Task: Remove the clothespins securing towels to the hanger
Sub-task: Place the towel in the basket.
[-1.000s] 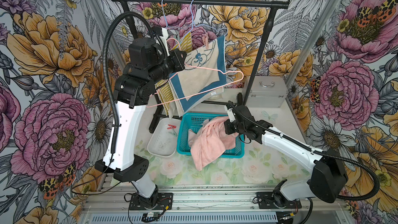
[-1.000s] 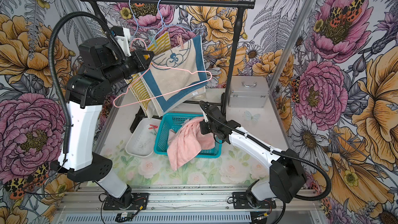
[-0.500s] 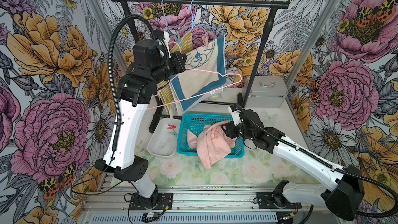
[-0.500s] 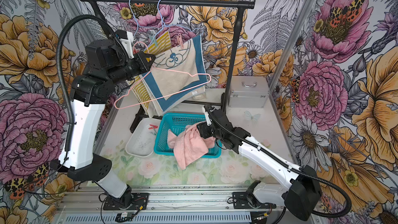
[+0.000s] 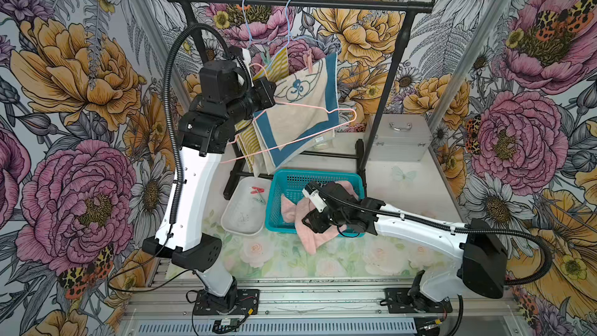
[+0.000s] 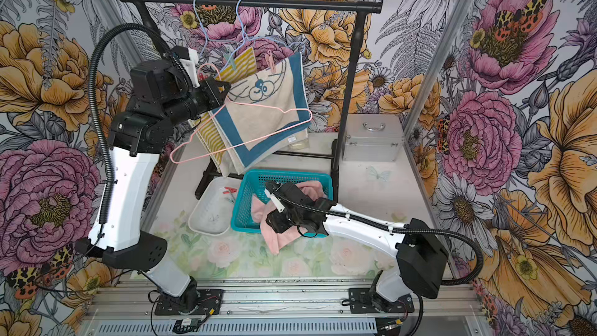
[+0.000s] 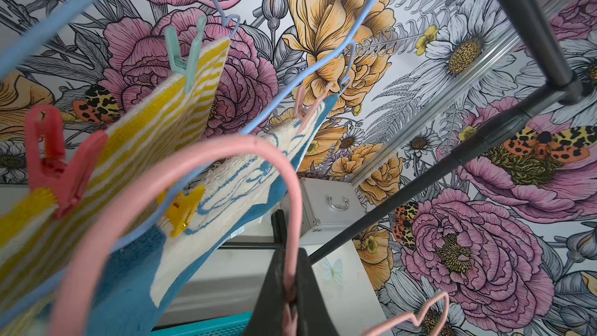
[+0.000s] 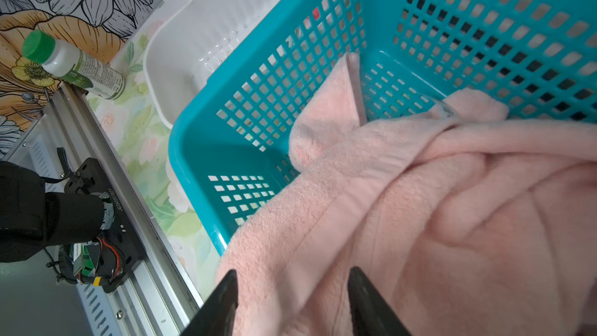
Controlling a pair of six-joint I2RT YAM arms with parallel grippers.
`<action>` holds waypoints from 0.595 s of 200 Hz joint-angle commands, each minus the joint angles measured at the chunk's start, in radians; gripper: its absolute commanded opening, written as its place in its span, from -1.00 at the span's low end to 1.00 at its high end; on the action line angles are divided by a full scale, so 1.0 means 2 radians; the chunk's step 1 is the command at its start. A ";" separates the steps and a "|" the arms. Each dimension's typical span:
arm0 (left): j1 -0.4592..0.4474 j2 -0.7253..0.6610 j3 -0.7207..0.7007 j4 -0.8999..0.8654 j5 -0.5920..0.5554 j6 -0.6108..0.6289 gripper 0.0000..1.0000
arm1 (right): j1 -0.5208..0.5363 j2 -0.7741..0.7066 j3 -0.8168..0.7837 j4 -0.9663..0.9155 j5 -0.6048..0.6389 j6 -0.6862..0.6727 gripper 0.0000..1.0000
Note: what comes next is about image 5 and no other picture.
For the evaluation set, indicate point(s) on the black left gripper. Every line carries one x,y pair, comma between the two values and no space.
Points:
267,90

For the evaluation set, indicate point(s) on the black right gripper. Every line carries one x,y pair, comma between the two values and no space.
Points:
316,222

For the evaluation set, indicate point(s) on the pink towel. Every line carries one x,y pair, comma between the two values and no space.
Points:
295,213

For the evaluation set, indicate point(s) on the blue and beige towel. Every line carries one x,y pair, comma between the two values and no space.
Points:
298,112

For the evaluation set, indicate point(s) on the teal plastic basket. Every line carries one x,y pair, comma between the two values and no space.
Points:
290,183

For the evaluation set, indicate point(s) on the mint clothespin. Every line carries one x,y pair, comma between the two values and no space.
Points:
260,200

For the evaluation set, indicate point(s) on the red clothespin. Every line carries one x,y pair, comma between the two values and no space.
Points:
256,190

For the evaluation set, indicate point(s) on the black clothes rack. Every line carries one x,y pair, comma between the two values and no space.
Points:
363,147

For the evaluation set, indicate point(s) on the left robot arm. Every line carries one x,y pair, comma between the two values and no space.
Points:
228,96

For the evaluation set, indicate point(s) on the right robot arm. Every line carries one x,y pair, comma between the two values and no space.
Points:
478,256

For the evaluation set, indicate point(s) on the green clothespin on yellow towel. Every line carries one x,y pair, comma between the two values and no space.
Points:
265,59

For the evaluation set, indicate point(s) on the yellow striped towel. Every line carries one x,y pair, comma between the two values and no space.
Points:
266,70

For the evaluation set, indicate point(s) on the white plastic tray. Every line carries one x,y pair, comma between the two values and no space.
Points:
243,215

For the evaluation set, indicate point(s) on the floral table mat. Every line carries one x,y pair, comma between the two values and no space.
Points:
280,255

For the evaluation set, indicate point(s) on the silver aluminium case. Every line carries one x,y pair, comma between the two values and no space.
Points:
399,138

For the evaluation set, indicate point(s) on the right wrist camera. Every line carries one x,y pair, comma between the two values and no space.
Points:
312,192

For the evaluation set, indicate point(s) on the light blue wire hanger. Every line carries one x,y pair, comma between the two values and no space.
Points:
252,25

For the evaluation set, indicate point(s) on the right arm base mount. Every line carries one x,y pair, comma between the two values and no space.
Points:
399,301

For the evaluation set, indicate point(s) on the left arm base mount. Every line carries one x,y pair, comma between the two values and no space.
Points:
236,302

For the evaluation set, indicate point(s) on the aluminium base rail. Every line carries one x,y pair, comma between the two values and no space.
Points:
328,306

